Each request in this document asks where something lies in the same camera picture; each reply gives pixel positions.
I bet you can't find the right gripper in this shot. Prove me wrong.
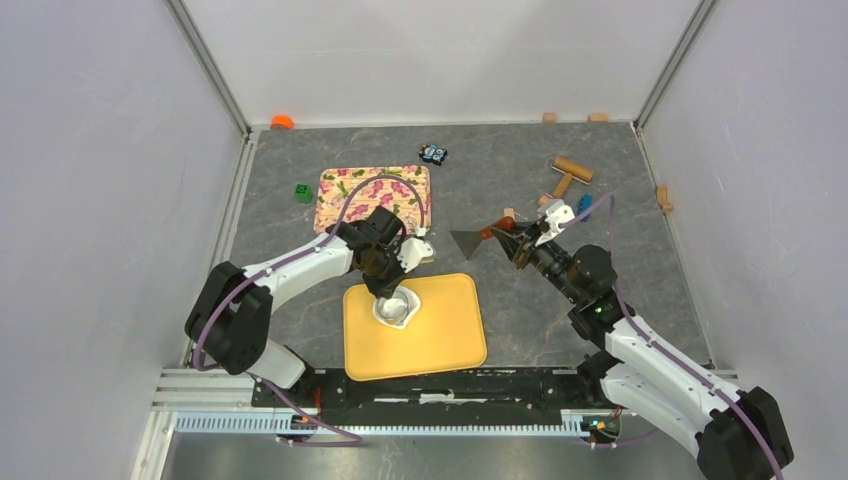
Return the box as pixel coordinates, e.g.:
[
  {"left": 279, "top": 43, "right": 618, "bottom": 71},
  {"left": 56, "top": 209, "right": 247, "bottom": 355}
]
[{"left": 490, "top": 220, "right": 582, "bottom": 305}]

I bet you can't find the metal scraper with wooden handle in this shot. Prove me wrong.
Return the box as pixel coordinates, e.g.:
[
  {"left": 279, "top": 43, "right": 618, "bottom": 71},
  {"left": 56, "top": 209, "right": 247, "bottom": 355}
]
[{"left": 449, "top": 216, "right": 516, "bottom": 260}]

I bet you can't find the white dough ball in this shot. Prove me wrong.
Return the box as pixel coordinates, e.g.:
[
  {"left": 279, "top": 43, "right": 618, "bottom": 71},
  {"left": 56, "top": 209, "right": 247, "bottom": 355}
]
[{"left": 372, "top": 286, "right": 422, "bottom": 330}]

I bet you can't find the yellow cutting mat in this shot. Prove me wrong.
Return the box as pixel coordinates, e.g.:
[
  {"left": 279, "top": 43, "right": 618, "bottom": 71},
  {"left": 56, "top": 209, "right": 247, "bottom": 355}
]
[{"left": 343, "top": 273, "right": 487, "bottom": 381}]

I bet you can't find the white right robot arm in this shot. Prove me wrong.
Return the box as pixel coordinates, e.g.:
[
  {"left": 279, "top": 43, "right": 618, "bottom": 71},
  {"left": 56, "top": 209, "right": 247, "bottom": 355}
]
[{"left": 491, "top": 223, "right": 794, "bottom": 479}]

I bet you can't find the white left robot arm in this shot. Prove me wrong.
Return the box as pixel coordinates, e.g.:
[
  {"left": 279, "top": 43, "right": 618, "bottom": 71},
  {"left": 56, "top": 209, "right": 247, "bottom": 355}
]
[{"left": 184, "top": 207, "right": 434, "bottom": 408}]

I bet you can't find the floral pattern tray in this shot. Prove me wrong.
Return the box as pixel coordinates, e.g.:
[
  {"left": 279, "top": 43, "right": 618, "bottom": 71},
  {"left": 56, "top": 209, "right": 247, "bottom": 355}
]
[{"left": 313, "top": 165, "right": 432, "bottom": 233}]

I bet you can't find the blue plastic block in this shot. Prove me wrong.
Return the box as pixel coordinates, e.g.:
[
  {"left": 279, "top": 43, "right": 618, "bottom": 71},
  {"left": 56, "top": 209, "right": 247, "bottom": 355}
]
[{"left": 577, "top": 194, "right": 593, "bottom": 222}]

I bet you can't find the green plastic block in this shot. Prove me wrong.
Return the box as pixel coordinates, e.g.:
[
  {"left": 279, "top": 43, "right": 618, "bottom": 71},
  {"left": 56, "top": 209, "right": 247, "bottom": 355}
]
[{"left": 294, "top": 184, "right": 314, "bottom": 204}]

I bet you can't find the black patterned small box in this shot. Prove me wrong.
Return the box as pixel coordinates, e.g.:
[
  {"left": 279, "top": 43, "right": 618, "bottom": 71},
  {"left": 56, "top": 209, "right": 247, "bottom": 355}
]
[{"left": 418, "top": 144, "right": 448, "bottom": 166}]

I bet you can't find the wooden piece right edge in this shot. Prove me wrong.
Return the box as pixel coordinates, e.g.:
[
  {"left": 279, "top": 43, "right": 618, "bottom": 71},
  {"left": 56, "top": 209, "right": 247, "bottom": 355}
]
[{"left": 655, "top": 184, "right": 674, "bottom": 214}]

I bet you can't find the orange plastic cap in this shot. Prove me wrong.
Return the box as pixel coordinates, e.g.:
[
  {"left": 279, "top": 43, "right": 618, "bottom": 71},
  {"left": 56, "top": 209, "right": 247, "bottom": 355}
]
[{"left": 269, "top": 115, "right": 294, "bottom": 130}]

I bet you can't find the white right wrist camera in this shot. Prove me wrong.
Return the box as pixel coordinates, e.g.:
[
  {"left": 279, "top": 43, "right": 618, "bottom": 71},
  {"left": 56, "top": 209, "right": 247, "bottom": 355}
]
[{"left": 534, "top": 199, "right": 575, "bottom": 246}]

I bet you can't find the light blue cable duct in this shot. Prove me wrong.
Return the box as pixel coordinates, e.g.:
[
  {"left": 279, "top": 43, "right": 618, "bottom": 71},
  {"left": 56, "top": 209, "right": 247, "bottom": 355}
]
[{"left": 173, "top": 411, "right": 591, "bottom": 437}]

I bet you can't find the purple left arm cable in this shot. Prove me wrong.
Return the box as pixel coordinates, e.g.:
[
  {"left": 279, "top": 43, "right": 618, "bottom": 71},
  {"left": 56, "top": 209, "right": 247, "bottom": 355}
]
[{"left": 192, "top": 174, "right": 429, "bottom": 446}]

